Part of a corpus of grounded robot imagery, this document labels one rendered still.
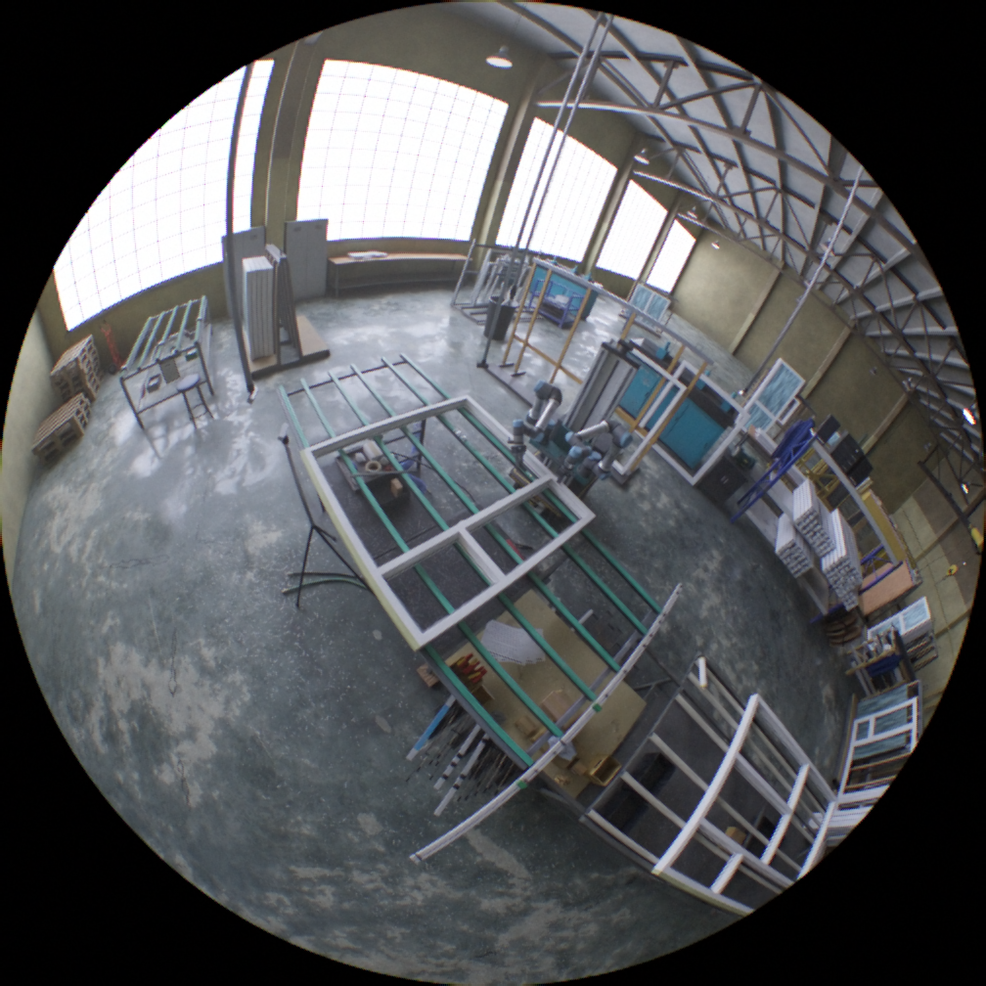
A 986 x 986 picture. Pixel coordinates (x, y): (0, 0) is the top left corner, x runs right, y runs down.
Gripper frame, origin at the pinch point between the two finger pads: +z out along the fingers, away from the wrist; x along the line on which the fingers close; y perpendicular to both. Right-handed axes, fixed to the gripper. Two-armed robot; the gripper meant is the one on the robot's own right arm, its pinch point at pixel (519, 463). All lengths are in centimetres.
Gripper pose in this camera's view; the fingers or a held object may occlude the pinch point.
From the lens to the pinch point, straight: 234.4
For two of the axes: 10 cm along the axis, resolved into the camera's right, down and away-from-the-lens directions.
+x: 6.5, -2.2, 7.3
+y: 7.6, 1.3, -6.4
